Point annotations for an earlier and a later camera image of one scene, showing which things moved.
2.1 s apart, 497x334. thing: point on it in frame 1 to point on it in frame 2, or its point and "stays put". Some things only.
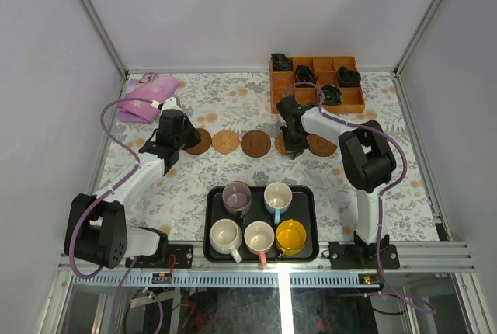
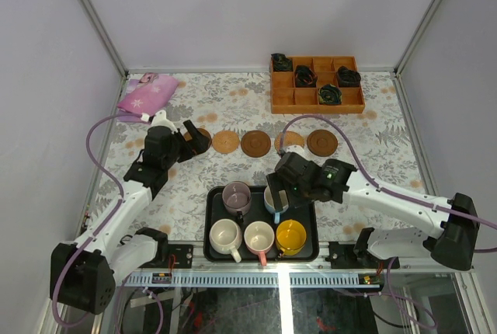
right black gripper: [293, 151] to [277, 182]
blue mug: [277, 197] stays put
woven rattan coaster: [225, 141] stays put
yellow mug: [290, 238] stays put
